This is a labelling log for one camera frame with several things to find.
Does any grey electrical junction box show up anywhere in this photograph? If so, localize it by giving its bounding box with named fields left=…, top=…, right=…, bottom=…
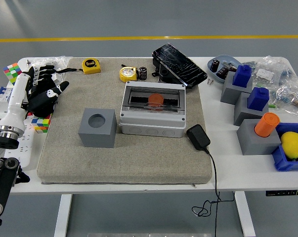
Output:
left=119, top=80, right=187, bottom=139

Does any grey holder block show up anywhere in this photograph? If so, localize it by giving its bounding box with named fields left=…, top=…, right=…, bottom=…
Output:
left=220, top=71, right=254, bottom=104
left=233, top=91, right=270, bottom=126
left=236, top=118, right=282, bottom=156

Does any blue-grey dish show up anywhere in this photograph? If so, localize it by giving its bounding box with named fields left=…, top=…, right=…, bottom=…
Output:
left=207, top=54, right=243, bottom=83

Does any grey-brown fabric mat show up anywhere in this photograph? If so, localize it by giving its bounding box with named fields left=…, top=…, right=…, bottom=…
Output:
left=37, top=57, right=213, bottom=185

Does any orange cylinder battery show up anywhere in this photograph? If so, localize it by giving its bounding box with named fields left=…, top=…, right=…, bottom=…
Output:
left=254, top=112, right=280, bottom=138
left=148, top=93, right=164, bottom=111

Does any black table control panel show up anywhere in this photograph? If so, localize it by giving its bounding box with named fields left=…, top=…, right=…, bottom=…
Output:
left=265, top=189, right=298, bottom=197

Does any transparent hinged box lid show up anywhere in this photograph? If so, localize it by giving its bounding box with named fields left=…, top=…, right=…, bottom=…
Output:
left=122, top=86, right=184, bottom=114

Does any black power adapter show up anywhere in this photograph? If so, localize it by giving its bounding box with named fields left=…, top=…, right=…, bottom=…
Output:
left=186, top=124, right=211, bottom=152

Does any white circuit breaker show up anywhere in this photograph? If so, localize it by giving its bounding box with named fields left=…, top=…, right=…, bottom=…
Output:
left=0, top=86, right=14, bottom=112

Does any black cloth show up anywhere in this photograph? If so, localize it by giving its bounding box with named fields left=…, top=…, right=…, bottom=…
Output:
left=21, top=83, right=58, bottom=118

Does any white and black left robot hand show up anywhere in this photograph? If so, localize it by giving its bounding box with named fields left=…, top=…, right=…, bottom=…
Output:
left=0, top=64, right=70, bottom=130

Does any white power strip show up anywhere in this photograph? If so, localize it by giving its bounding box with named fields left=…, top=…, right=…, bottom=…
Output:
left=4, top=113, right=37, bottom=171

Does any blue plastic bin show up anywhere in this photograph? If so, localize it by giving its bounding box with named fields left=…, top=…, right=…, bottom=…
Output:
left=271, top=122, right=298, bottom=172

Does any yellow lemon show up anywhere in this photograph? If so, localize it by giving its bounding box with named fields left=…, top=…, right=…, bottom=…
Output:
left=280, top=131, right=298, bottom=159

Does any grey block with round hole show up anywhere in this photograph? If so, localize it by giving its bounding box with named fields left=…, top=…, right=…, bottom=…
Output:
left=78, top=108, right=118, bottom=149

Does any white table leg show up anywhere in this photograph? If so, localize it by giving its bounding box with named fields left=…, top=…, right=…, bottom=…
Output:
left=54, top=194, right=73, bottom=237
left=234, top=191, right=256, bottom=237

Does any colourful puzzle cube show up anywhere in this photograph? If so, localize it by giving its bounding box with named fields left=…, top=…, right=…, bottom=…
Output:
left=2, top=62, right=27, bottom=87
left=31, top=115, right=52, bottom=134

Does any small metal part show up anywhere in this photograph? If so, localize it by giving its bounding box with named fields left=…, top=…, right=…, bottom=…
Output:
left=222, top=61, right=238, bottom=72

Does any small black capacitor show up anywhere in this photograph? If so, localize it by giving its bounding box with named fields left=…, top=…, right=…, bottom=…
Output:
left=138, top=66, right=148, bottom=81

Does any black plastic case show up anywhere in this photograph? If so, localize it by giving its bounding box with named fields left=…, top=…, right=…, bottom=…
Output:
left=151, top=58, right=186, bottom=84

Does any dark red capacitor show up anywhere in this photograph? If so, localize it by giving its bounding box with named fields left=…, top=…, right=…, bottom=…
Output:
left=215, top=66, right=230, bottom=79

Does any clear plastic bag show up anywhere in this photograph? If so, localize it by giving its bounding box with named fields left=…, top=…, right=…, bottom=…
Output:
left=27, top=56, right=73, bottom=75

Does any black adapter cord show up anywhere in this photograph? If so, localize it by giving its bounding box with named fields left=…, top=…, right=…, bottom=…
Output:
left=192, top=147, right=236, bottom=237

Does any small white plastic module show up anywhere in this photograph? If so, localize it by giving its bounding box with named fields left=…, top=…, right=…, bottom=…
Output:
left=52, top=74, right=65, bottom=86

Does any clear bag of small parts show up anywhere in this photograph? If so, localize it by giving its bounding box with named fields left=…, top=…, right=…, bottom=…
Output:
left=242, top=55, right=294, bottom=87
left=268, top=83, right=298, bottom=119

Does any blue plastic block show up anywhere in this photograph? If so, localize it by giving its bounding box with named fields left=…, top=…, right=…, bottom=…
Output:
left=232, top=64, right=253, bottom=87
left=247, top=86, right=270, bottom=111

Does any yellow square tape measure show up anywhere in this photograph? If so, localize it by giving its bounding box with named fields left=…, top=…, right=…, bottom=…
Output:
left=53, top=58, right=102, bottom=75

